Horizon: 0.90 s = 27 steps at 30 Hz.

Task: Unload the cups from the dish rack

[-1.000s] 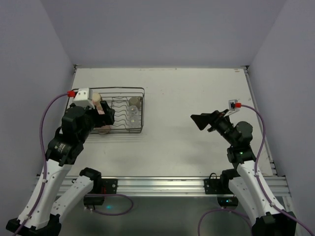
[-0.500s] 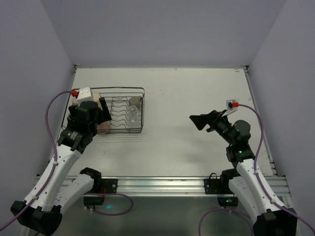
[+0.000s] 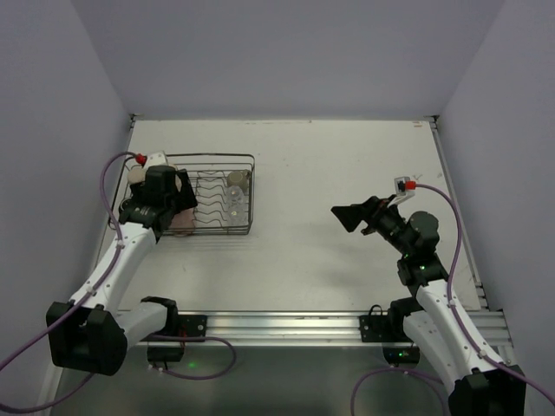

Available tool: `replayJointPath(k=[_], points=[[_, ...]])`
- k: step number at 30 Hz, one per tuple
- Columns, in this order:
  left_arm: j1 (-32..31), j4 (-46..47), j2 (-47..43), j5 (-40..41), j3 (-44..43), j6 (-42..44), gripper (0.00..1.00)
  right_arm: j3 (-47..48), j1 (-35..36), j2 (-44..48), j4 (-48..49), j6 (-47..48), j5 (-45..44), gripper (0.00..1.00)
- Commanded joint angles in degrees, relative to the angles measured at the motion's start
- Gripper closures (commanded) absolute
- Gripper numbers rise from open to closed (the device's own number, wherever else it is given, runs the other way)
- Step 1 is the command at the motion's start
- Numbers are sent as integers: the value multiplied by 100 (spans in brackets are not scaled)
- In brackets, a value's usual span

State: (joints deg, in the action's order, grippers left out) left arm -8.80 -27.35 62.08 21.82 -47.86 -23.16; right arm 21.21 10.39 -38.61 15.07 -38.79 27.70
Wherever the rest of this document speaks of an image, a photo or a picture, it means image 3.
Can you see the beige cup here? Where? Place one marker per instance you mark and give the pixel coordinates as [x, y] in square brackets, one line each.
[136, 175]

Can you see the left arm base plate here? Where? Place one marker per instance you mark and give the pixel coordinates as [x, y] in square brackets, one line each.
[192, 327]

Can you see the pink ceramic mug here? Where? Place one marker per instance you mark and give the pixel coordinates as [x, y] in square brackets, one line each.
[184, 223]

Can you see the aluminium mounting rail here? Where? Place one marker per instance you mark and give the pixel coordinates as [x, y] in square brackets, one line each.
[292, 329]

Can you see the left controller box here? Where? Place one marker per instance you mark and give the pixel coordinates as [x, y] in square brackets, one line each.
[165, 354]

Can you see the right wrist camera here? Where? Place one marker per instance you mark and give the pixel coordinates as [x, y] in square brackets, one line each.
[404, 189]

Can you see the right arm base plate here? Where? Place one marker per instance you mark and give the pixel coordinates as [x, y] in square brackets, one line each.
[375, 326]

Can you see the controller box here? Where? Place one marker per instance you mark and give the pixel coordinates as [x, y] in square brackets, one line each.
[401, 355]
[165, 354]

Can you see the clear glass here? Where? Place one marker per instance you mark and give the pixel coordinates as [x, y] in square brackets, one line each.
[235, 197]
[237, 216]

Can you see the right controller box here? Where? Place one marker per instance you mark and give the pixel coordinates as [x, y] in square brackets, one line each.
[401, 355]

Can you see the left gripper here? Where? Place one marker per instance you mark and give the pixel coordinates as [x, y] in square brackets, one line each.
[186, 196]

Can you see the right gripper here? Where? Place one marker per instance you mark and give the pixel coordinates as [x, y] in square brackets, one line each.
[369, 214]

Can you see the clear glass upper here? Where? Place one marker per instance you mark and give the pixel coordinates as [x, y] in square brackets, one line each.
[235, 197]

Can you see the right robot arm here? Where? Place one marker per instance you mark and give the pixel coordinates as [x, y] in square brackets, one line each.
[477, 380]

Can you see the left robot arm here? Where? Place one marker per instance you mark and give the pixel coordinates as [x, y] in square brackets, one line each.
[87, 333]

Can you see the wire dish rack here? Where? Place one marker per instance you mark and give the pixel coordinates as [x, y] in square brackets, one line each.
[208, 173]

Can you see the clear glass lower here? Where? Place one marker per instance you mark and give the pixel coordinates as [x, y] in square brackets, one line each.
[237, 216]

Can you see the small tan cup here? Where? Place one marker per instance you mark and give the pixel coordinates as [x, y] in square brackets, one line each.
[239, 178]

